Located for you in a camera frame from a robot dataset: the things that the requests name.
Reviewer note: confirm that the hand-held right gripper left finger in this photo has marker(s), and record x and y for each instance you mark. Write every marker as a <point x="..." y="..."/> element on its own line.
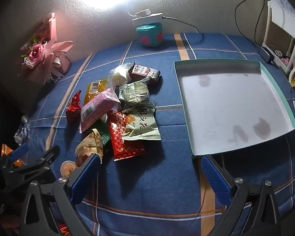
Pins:
<point x="84" y="177"/>

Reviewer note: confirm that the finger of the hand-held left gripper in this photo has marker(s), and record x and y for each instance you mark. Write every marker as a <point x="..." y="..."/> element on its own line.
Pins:
<point x="44" y="158"/>
<point x="18" y="151"/>

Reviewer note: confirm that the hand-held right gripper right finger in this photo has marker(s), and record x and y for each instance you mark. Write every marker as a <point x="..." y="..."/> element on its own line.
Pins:
<point x="215" y="179"/>

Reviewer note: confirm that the round jelly cup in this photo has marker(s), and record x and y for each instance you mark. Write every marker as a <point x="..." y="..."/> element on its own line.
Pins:
<point x="67" y="168"/>

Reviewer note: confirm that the beige snack packet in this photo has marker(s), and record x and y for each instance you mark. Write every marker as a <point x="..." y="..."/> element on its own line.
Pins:
<point x="88" y="147"/>

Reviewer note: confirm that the dark green snack packet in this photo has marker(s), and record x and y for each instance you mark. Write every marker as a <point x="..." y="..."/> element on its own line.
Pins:
<point x="103" y="132"/>

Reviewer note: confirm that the red patterned snack packet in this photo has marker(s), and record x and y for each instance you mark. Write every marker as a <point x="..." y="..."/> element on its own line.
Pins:
<point x="120" y="140"/>

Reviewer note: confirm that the small red snack packet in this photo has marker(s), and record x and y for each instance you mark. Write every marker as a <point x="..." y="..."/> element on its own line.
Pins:
<point x="73" y="110"/>

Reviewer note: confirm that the pink snack packet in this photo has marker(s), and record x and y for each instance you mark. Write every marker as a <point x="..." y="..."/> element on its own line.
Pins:
<point x="95" y="109"/>

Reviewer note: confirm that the white tray with teal rim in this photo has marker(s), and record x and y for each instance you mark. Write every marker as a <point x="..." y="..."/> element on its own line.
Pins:
<point x="223" y="103"/>

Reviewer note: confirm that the light green persimmon snack packet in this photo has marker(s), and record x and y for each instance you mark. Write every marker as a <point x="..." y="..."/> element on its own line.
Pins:
<point x="143" y="125"/>

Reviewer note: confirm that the yellow snack packet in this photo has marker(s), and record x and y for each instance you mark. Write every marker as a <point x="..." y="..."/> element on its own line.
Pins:
<point x="94" y="89"/>

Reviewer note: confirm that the teal and white snack packet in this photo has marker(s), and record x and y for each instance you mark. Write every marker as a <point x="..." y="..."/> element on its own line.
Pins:
<point x="134" y="92"/>

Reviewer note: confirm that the clear-wrapped white pastry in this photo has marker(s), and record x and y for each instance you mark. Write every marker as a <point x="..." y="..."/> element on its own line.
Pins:
<point x="119" y="75"/>

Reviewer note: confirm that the maroon snack packet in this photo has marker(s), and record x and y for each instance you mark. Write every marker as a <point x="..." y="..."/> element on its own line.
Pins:
<point x="143" y="70"/>

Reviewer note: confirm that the orange packet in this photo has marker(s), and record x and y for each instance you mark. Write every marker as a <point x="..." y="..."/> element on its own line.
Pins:
<point x="6" y="150"/>

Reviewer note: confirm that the blue and white crumpled wrapper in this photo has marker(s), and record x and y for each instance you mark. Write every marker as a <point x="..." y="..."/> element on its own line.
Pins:
<point x="21" y="132"/>

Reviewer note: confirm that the blue plaid cloth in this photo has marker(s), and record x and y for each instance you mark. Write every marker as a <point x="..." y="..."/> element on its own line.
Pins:
<point x="162" y="177"/>

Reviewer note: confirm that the black power adapter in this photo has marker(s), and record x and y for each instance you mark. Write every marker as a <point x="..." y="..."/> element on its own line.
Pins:
<point x="266" y="54"/>

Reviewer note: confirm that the small toy wheel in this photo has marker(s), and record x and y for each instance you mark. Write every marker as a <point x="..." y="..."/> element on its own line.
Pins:
<point x="277" y="53"/>

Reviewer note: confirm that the teal cube box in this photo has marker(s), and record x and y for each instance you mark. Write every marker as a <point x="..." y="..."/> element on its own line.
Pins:
<point x="150" y="35"/>

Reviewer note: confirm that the white power strip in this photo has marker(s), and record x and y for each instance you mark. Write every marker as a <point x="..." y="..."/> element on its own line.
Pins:
<point x="150" y="19"/>

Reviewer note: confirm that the white rack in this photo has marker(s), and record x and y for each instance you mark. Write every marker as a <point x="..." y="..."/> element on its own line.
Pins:
<point x="285" y="17"/>

